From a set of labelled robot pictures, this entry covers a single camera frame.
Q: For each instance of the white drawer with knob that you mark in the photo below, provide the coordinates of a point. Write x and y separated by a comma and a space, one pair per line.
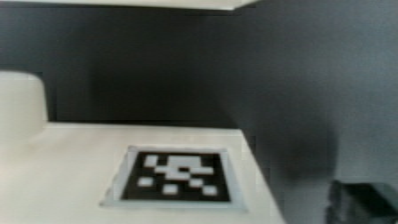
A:
105, 174

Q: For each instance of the white L-shaped fence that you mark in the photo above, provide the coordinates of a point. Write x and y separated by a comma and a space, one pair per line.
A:
190, 4

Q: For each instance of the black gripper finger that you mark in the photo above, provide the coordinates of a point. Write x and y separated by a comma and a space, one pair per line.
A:
362, 203

